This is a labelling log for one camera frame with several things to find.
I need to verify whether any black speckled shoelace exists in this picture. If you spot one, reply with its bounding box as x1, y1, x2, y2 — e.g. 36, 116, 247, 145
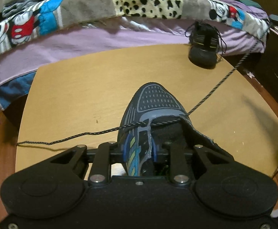
16, 21, 273, 148

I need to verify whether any black sneaker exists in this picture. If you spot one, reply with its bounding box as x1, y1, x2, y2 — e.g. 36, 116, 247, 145
185, 21, 227, 69
117, 82, 231, 176

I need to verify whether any folded purple blanket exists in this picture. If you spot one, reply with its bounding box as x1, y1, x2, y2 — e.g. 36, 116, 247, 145
219, 0, 268, 20

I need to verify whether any purple bed sheet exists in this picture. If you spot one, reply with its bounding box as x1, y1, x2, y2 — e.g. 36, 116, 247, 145
0, 17, 194, 86

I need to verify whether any cartoon patchwork blanket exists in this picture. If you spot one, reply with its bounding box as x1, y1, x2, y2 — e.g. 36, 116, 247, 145
0, 0, 269, 55

